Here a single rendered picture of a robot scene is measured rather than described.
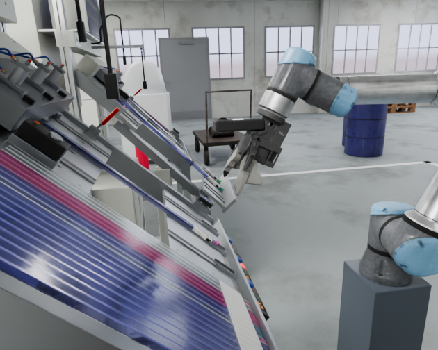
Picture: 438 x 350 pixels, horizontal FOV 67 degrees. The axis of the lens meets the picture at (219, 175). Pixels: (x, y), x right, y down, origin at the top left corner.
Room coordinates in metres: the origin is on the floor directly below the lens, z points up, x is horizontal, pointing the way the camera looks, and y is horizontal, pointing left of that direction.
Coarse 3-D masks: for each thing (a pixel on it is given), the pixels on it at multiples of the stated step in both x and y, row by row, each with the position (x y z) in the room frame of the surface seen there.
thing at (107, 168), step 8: (48, 128) 0.70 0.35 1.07; (56, 128) 0.72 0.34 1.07; (64, 136) 0.71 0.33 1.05; (72, 144) 0.71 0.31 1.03; (80, 152) 0.71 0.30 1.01; (88, 152) 0.72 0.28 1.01; (96, 160) 0.72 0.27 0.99; (104, 168) 0.72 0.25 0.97; (112, 168) 0.73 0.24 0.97; (120, 176) 0.73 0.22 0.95; (128, 184) 0.73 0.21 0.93; (144, 192) 0.73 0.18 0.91; (152, 200) 0.74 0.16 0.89; (160, 208) 0.74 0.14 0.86; (168, 208) 0.75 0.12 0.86; (176, 216) 0.75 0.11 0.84; (184, 224) 0.75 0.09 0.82; (192, 224) 0.76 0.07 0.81
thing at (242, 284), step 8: (216, 224) 0.93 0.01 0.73; (224, 232) 0.87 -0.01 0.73; (224, 240) 0.82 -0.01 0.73; (232, 248) 0.78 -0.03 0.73; (232, 256) 0.73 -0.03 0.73; (232, 264) 0.71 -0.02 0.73; (240, 272) 0.66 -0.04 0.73; (240, 280) 0.64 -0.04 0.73; (240, 288) 0.62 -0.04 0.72; (248, 288) 0.60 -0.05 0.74; (248, 296) 0.58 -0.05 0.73; (256, 304) 0.55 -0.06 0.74; (256, 312) 0.53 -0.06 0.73; (264, 320) 0.51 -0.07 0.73; (264, 328) 0.48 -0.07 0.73; (264, 336) 0.47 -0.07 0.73; (272, 336) 0.47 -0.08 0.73; (272, 344) 0.45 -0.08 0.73
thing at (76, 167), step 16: (0, 128) 0.56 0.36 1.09; (64, 128) 0.79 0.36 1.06; (80, 128) 0.89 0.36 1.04; (0, 144) 0.50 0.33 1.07; (80, 144) 0.77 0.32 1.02; (96, 144) 0.86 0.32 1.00; (64, 160) 0.62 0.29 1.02; (80, 160) 0.67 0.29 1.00; (64, 176) 0.55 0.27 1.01; (80, 176) 0.60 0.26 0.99; (96, 176) 0.65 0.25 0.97
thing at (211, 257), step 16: (176, 208) 0.83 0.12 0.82; (192, 208) 0.95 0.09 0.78; (176, 224) 0.72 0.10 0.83; (208, 224) 0.89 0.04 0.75; (176, 240) 0.63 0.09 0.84; (192, 240) 0.69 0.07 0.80; (192, 256) 0.61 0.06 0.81; (208, 256) 0.67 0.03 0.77; (224, 256) 0.75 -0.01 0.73; (208, 272) 0.59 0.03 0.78; (224, 272) 0.65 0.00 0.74
